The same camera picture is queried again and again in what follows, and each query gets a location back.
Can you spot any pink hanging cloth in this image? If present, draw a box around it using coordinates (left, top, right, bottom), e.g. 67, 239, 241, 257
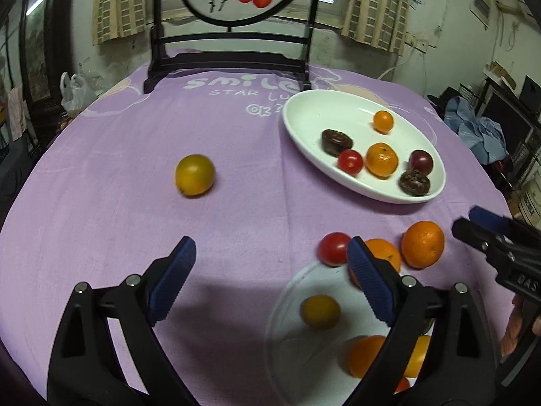
7, 86, 27, 141

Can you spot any left checkered curtain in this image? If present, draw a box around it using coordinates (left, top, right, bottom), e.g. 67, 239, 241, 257
92, 0, 152, 45

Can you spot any orange mandarin left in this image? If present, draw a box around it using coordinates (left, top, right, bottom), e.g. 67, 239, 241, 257
364, 238, 403, 273

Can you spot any checkered curtain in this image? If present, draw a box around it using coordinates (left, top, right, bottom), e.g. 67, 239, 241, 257
341, 0, 409, 55
92, 0, 152, 45

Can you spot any right checkered curtain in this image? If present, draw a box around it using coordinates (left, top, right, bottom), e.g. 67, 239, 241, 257
341, 0, 409, 55

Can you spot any purple printed tablecloth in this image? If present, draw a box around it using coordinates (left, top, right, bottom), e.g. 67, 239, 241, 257
1, 66, 508, 405

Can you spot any red cherry tomato on plate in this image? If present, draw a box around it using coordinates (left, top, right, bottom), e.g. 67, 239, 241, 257
337, 150, 364, 176

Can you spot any white oval plate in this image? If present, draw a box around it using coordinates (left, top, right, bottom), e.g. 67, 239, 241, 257
282, 90, 447, 204

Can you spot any red flat fruit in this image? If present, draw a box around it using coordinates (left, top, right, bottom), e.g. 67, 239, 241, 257
394, 377, 411, 394

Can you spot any small orange kumquat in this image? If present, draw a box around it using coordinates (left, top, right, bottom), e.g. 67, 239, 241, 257
372, 110, 394, 134

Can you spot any person's right hand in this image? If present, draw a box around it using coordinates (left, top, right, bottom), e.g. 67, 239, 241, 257
500, 295, 524, 357

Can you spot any blue clothes pile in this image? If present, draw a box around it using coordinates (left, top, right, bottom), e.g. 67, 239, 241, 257
444, 96, 509, 165

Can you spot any orange round fruit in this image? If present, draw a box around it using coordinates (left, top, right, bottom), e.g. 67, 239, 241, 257
346, 335, 386, 379

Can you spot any orange mandarin on plate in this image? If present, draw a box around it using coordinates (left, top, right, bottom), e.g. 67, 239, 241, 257
365, 142, 399, 179

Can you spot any dark purple plum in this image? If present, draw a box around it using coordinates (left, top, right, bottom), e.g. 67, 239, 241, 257
408, 150, 434, 176

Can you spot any black framed round screen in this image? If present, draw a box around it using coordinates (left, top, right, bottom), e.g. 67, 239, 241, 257
143, 0, 320, 94

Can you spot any red cherry tomato on cloth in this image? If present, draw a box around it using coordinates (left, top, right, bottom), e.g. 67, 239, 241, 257
317, 232, 351, 267

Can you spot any dark brown dried fruit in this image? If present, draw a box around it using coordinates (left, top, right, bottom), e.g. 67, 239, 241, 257
321, 129, 353, 158
398, 170, 431, 196

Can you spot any small yellow fruit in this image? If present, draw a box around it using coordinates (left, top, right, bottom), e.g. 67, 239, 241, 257
301, 294, 341, 331

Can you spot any white plastic bag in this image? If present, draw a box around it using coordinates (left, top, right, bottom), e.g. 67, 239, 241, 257
60, 71, 97, 118

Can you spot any dark brown dried fruit front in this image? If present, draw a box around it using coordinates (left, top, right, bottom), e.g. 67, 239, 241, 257
398, 170, 431, 196

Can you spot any orange mandarin right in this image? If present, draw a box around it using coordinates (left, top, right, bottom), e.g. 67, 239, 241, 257
401, 221, 446, 269

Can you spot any yellow-green citrus fruit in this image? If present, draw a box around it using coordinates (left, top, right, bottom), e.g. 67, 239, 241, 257
175, 154, 215, 197

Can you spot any cardboard box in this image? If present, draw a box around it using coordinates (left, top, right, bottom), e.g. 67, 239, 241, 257
518, 172, 541, 229

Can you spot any orange-yellow persimmon fruit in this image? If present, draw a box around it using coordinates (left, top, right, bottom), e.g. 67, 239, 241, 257
404, 335, 431, 379

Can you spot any dark framed wall picture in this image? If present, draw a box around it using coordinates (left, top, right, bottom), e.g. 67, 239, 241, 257
22, 0, 50, 102

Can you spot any white wall cable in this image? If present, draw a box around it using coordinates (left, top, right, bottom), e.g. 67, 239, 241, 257
377, 41, 428, 96

